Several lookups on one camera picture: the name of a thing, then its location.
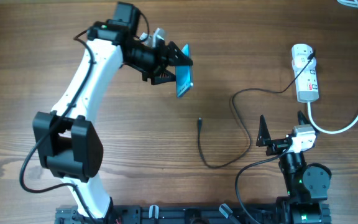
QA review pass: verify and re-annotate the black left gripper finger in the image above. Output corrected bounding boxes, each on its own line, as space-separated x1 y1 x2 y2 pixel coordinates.
167 41 193 66
150 70 176 85

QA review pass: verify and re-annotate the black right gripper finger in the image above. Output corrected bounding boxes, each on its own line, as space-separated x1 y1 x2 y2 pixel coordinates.
256 115 272 147
297 111 310 125

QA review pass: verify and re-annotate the blue screen smartphone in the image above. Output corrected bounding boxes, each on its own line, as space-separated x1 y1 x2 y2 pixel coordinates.
175 43 195 99

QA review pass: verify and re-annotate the black USB charger cable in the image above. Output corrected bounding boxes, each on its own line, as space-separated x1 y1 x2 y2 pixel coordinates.
196 51 316 170

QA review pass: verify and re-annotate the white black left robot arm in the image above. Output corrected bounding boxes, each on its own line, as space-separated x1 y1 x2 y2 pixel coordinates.
32 2 193 223

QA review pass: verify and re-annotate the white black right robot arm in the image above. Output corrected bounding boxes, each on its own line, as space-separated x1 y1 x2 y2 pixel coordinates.
256 111 332 224

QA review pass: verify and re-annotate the white power strip socket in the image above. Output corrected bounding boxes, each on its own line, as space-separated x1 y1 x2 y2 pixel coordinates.
291 44 319 103

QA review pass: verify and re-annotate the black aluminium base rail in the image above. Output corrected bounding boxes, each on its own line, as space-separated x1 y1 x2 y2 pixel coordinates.
55 203 332 224

